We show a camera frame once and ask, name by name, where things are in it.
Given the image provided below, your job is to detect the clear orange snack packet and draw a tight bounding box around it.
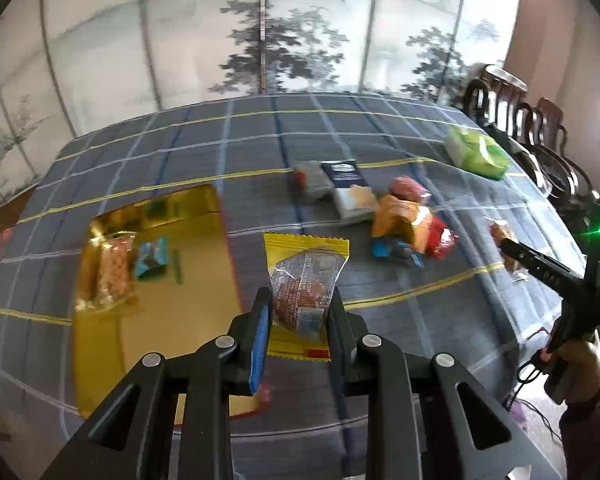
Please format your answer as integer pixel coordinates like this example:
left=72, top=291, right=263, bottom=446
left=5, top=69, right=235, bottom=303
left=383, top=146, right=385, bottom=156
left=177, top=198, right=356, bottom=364
left=76, top=232, right=138, bottom=311

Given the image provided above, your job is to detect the person's right forearm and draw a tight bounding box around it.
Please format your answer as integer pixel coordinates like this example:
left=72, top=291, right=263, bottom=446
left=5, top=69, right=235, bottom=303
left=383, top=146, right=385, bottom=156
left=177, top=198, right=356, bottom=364
left=559, top=374, right=600, bottom=480

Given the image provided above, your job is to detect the dark wooden chair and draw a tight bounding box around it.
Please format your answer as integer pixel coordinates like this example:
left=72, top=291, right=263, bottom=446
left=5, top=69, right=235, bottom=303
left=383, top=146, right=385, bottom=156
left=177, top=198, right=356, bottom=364
left=500, top=96, right=593, bottom=206
left=461, top=64, right=528, bottom=128

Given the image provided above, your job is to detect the gold rectangular tray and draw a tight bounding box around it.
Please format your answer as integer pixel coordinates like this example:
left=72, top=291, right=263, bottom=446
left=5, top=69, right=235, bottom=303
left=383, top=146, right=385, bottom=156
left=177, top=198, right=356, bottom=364
left=72, top=184, right=273, bottom=420

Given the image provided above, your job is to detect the white and yellow snack packet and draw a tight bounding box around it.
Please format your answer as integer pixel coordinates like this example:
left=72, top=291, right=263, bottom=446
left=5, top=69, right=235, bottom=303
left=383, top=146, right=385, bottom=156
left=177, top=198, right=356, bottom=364
left=334, top=185, right=377, bottom=225

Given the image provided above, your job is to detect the grey snack packet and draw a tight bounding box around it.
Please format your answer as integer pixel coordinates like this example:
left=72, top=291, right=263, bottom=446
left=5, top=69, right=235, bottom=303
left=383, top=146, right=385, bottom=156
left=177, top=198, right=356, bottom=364
left=292, top=160, right=335, bottom=202

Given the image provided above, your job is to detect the clear orange-print snack packet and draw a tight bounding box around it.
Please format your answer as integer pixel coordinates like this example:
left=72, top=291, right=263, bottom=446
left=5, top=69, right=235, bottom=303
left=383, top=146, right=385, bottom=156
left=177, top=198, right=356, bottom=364
left=487, top=217, right=531, bottom=281

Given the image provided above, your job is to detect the plaid grey tablecloth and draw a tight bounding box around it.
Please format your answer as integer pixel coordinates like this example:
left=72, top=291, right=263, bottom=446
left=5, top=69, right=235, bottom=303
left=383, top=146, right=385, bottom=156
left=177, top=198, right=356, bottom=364
left=0, top=91, right=588, bottom=480

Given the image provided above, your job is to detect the painted folding screen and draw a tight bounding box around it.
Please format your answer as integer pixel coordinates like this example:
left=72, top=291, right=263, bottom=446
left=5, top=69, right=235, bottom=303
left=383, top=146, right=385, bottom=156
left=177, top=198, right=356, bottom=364
left=0, top=0, right=526, bottom=211

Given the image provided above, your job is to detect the red snack packet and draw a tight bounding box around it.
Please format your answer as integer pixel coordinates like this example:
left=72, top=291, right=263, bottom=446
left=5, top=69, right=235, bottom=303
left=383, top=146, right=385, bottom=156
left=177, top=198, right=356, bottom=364
left=425, top=217, right=461, bottom=261

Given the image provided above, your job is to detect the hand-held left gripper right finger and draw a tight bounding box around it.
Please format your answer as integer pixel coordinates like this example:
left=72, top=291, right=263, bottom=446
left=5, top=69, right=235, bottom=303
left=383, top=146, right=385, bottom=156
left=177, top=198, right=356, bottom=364
left=326, top=290, right=566, bottom=480

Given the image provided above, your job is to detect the pink snack packet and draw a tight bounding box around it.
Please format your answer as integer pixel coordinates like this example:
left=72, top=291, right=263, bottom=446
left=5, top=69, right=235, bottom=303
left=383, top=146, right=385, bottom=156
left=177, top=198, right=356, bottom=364
left=389, top=176, right=431, bottom=206

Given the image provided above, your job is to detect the navy cracker packet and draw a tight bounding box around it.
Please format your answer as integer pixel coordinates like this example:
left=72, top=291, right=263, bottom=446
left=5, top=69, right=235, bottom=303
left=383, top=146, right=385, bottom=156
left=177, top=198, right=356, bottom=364
left=321, top=160, right=368, bottom=188

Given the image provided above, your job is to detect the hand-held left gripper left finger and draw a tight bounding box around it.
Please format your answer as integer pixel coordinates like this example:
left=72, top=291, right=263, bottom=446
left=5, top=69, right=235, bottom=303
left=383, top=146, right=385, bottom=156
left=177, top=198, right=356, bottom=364
left=40, top=287, right=274, bottom=480

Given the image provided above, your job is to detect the small blue snack packet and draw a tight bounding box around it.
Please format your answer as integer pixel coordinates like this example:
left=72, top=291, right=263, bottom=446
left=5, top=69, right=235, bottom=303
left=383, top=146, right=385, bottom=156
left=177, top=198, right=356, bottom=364
left=134, top=238, right=171, bottom=281
left=371, top=238, right=426, bottom=268

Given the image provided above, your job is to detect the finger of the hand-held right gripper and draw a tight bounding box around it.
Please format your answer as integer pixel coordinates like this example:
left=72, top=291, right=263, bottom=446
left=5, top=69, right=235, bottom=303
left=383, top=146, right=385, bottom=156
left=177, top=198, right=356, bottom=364
left=499, top=238, right=583, bottom=291

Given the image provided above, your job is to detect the green snack bag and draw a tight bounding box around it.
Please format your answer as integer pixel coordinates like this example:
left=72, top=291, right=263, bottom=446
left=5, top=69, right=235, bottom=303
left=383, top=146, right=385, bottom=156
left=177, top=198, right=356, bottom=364
left=444, top=126, right=512, bottom=181

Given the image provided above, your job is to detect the person's right hand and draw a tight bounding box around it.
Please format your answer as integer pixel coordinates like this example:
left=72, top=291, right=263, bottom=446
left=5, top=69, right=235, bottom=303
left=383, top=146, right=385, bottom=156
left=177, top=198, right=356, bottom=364
left=554, top=335, right=600, bottom=406

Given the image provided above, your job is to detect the thin cable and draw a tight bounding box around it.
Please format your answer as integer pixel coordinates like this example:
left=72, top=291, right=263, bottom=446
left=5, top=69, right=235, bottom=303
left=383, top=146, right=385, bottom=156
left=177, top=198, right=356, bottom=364
left=502, top=327, right=563, bottom=443

